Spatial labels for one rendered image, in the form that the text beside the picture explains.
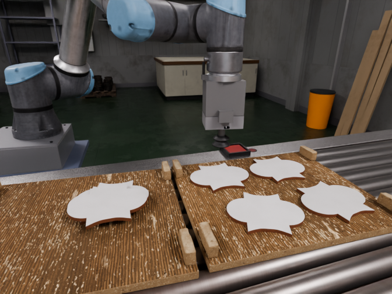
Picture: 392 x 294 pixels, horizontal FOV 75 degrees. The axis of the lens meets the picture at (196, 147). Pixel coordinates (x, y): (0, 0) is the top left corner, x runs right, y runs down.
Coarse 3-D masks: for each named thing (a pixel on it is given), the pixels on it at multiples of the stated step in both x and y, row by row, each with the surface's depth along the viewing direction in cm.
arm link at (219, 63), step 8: (208, 56) 53; (216, 56) 51; (224, 56) 50; (232, 56) 50; (240, 56) 52; (208, 64) 53; (216, 64) 51; (224, 64) 51; (232, 64) 51; (240, 64) 52; (216, 72) 52; (224, 72) 51; (232, 72) 52
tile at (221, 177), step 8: (200, 168) 68; (208, 168) 68; (216, 168) 68; (224, 168) 68; (232, 168) 68; (240, 168) 68; (192, 176) 63; (200, 176) 63; (208, 176) 63; (216, 176) 63; (224, 176) 63; (232, 176) 63; (240, 176) 63; (200, 184) 60; (208, 184) 60; (216, 184) 60; (224, 184) 60; (232, 184) 60; (240, 184) 60
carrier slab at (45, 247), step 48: (0, 192) 58; (48, 192) 58; (0, 240) 44; (48, 240) 44; (96, 240) 44; (144, 240) 44; (0, 288) 36; (48, 288) 36; (96, 288) 36; (144, 288) 37
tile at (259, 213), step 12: (228, 204) 52; (240, 204) 52; (252, 204) 52; (264, 204) 52; (276, 204) 52; (288, 204) 52; (240, 216) 49; (252, 216) 49; (264, 216) 49; (276, 216) 49; (288, 216) 49; (300, 216) 49; (252, 228) 46; (264, 228) 46; (276, 228) 46; (288, 228) 46
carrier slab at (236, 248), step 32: (224, 160) 74; (192, 192) 58; (224, 192) 58; (256, 192) 58; (288, 192) 58; (192, 224) 49; (224, 224) 48; (320, 224) 48; (352, 224) 48; (384, 224) 48; (224, 256) 41; (256, 256) 41
